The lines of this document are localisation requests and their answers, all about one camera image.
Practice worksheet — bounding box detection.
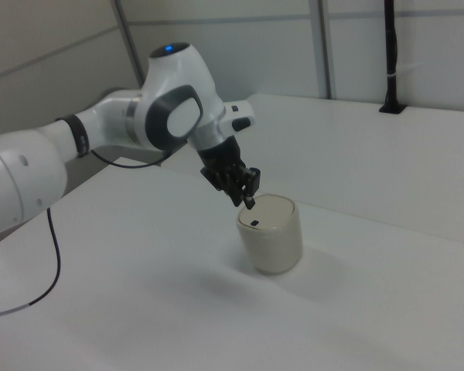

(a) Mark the beige bin lid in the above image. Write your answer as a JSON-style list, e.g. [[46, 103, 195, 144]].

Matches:
[[237, 194, 296, 235]]

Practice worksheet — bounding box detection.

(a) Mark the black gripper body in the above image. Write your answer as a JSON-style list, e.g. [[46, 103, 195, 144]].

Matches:
[[196, 138, 244, 175]]

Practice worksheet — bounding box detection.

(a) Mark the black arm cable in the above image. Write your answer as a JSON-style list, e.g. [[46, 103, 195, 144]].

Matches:
[[0, 148, 172, 334]]

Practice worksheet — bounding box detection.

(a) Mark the grey partition post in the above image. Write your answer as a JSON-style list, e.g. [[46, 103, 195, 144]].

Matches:
[[308, 0, 336, 100], [110, 0, 146, 90]]

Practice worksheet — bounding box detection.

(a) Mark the black pole with base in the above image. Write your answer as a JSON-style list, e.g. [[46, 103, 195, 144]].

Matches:
[[378, 0, 408, 115]]

